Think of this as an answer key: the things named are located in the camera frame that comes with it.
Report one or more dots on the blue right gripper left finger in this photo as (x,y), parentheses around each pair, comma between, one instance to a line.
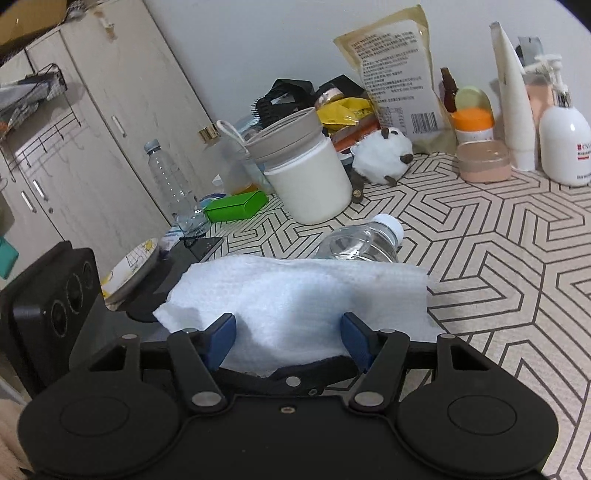
(216,341)

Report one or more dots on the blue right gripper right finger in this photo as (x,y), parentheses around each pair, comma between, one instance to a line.
(361,342)

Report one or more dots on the white paper towel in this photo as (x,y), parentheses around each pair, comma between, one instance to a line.
(288,311)

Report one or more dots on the clear plastic water bottle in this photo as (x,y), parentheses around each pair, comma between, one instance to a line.
(377,240)

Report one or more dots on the black induction cooktop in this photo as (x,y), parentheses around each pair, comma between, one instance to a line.
(152,291)

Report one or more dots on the yellow patterned plate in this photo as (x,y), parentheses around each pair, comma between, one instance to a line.
(130,271)

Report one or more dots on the green rectangular box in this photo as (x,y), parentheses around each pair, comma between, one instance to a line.
(236,207)

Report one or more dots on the upright empty plastic bottle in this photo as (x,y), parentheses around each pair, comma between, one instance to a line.
(182,205)

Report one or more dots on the beige wardrobe cabinet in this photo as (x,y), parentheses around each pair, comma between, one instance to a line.
(76,169)

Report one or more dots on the gold cap clear bottle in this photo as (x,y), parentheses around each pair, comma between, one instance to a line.
(223,159)

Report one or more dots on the white jar with beige lid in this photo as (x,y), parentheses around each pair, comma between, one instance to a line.
(303,167)

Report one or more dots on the white fluffy sheep toy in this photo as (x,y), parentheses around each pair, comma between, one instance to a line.
(383,157)

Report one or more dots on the pink rectangular compact case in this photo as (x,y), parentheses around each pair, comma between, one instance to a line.
(486,161)

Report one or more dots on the yellow snack bag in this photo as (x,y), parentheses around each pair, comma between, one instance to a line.
(344,112)

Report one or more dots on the orange lid cream jar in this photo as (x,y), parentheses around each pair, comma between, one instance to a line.
(473,124)

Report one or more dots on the black bag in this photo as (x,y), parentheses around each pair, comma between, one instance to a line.
(285,97)

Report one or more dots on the green round lid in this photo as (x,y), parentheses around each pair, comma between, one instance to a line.
(472,97)

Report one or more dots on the small brown glass bottle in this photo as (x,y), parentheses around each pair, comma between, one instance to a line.
(450,90)

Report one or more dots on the white pump lotion bottle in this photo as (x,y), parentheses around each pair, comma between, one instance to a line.
(564,133)

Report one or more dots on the beige printed food pouch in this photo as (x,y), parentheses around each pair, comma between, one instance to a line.
(393,59)

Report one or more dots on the white cosmetic tube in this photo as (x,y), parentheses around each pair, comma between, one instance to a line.
(519,126)

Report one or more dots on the brown cardboard box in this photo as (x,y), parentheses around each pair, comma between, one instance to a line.
(28,18)

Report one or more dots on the black wire wall rack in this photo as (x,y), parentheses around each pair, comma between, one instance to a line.
(32,106)

